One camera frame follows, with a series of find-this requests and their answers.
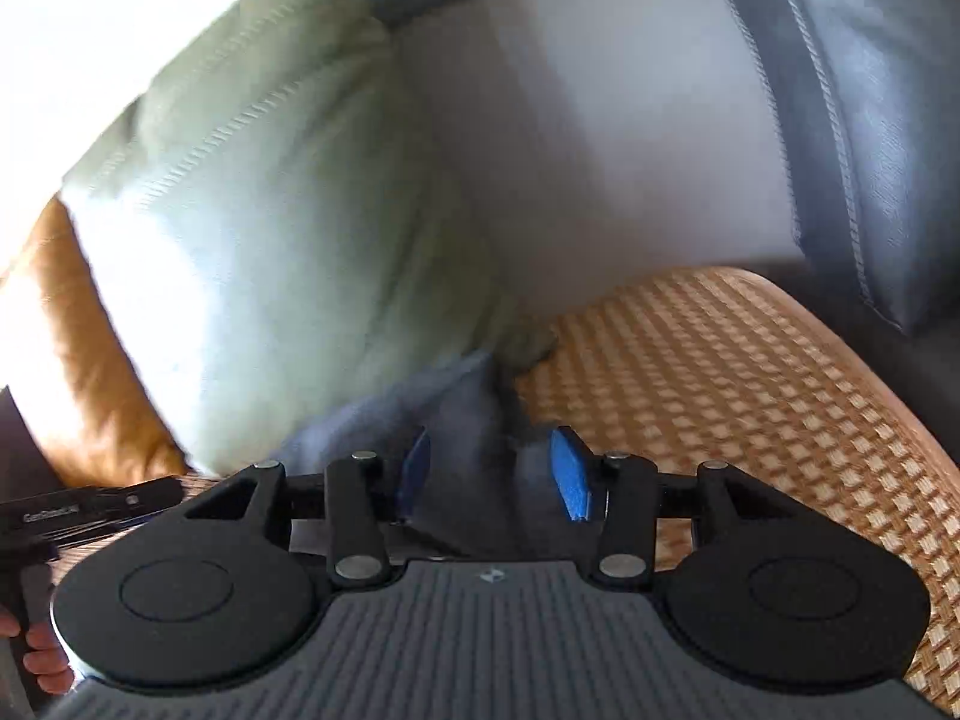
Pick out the dark leather sofa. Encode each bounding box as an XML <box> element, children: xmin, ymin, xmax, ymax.
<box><xmin>352</xmin><ymin>0</ymin><xmax>960</xmax><ymax>338</ymax></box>

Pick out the woven rattan seat mat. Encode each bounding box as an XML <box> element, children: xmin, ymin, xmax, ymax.
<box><xmin>517</xmin><ymin>266</ymin><xmax>960</xmax><ymax>713</ymax></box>

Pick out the green leather cushion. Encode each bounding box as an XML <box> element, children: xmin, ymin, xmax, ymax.
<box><xmin>60</xmin><ymin>0</ymin><xmax>560</xmax><ymax>477</ymax></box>

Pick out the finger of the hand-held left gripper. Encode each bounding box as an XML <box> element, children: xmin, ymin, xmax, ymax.
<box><xmin>79</xmin><ymin>476</ymin><xmax>187</xmax><ymax>537</ymax></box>

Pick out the grey t-shirt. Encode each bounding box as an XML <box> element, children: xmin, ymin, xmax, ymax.
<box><xmin>266</xmin><ymin>349</ymin><xmax>571</xmax><ymax>563</ymax></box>

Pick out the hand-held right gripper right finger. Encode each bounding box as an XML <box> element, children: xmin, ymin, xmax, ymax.
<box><xmin>550</xmin><ymin>426</ymin><xmax>781</xmax><ymax>587</ymax></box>

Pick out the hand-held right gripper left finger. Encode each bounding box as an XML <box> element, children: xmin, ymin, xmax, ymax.
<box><xmin>184</xmin><ymin>427</ymin><xmax>432</xmax><ymax>587</ymax></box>

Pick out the person's left hand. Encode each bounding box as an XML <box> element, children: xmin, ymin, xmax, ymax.
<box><xmin>0</xmin><ymin>610</ymin><xmax>70</xmax><ymax>695</ymax></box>

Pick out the orange leather cushion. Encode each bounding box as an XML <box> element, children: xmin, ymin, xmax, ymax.
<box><xmin>0</xmin><ymin>195</ymin><xmax>188</xmax><ymax>488</ymax></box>

